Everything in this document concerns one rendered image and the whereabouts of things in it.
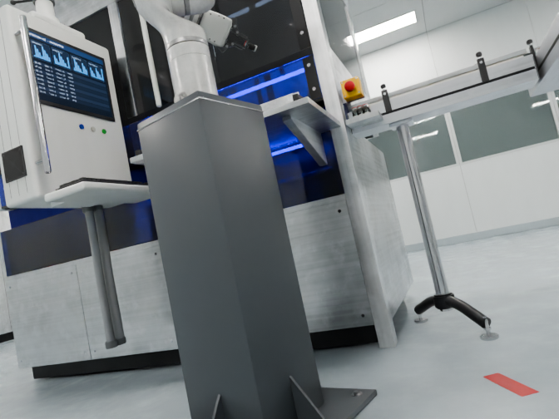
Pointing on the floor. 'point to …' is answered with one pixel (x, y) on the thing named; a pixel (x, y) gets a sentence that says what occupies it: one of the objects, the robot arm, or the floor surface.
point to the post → (350, 176)
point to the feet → (457, 310)
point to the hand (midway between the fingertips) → (241, 41)
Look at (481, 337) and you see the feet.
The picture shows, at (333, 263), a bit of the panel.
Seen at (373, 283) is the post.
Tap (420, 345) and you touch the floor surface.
